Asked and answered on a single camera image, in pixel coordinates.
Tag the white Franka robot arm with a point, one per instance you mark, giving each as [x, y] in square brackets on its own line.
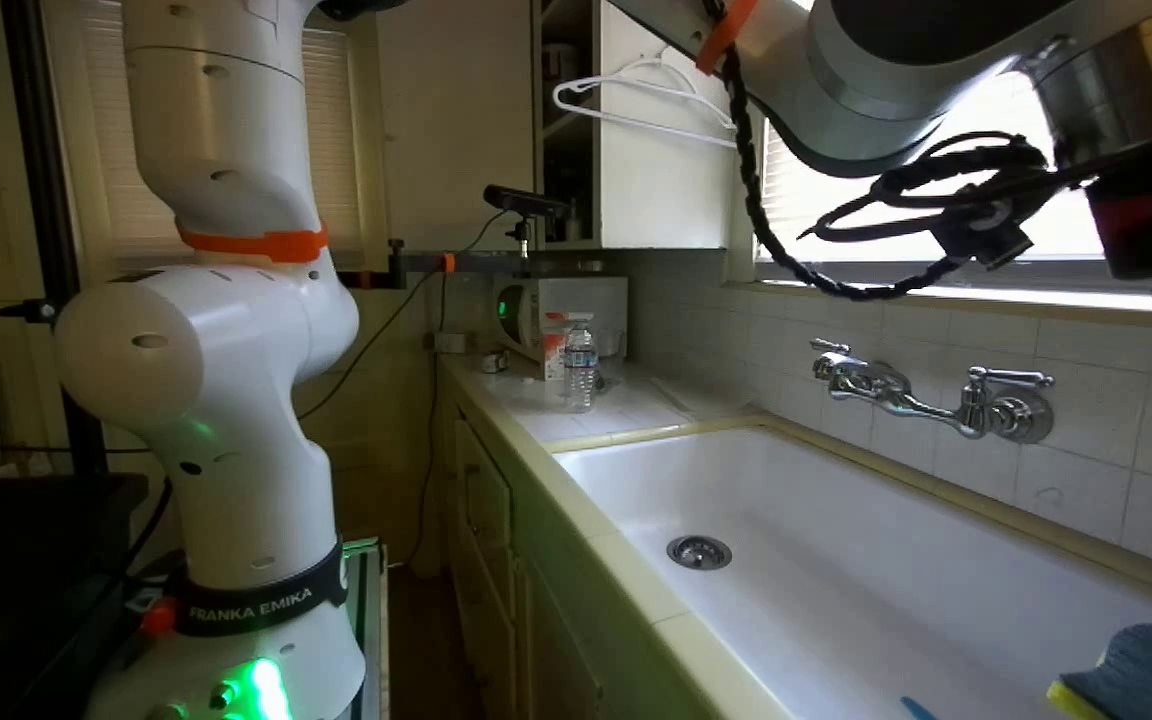
[222, 401]

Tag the blue and yellow sponge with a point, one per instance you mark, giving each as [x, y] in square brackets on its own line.
[1141, 682]

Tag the white sink basin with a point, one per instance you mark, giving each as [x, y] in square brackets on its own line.
[869, 586]

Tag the wide white window blind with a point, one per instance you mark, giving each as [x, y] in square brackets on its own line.
[789, 201]

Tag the blue plastic utensil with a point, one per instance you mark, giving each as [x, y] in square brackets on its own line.
[918, 709]

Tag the metal sink drain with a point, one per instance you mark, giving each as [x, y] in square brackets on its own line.
[702, 552]

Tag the clear water bottle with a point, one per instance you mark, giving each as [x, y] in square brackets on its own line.
[580, 365]

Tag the small orange-capped bottle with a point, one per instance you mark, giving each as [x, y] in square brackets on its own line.
[553, 348]

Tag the white device with green light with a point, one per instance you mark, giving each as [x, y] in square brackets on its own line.
[530, 314]

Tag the cream base cabinets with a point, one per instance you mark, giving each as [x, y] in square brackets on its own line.
[498, 534]

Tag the black clamp bar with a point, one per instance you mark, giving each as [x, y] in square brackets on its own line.
[403, 265]

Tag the aluminium robot mounting platform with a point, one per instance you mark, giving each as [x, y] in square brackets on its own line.
[370, 627]

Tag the narrow white window blind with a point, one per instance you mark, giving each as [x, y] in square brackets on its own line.
[341, 133]

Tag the black stand pole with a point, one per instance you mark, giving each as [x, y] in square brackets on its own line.
[51, 201]

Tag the black equipment case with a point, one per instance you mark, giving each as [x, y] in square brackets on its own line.
[19, 574]

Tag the chrome wall faucet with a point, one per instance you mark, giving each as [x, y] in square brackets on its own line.
[1002, 405]

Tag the black camera on mount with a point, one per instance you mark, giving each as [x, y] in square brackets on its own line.
[523, 201]

